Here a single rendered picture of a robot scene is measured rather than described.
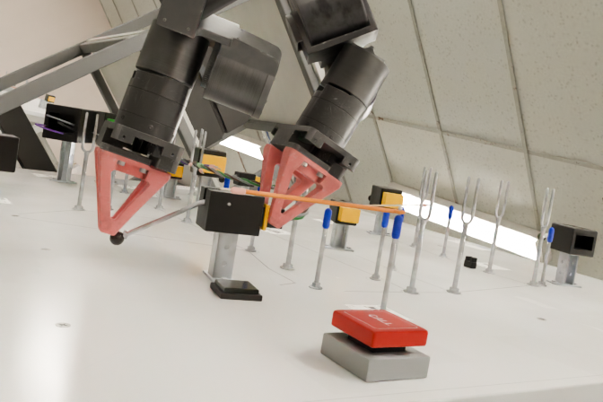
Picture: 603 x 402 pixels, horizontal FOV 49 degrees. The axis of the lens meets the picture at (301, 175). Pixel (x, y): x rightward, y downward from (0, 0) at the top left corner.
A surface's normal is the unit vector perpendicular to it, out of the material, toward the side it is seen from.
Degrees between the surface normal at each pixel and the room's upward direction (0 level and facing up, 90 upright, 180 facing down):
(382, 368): 90
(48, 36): 90
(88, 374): 55
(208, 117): 90
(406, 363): 90
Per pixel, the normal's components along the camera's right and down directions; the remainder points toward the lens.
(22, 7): 0.55, 0.22
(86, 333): 0.16, -0.99
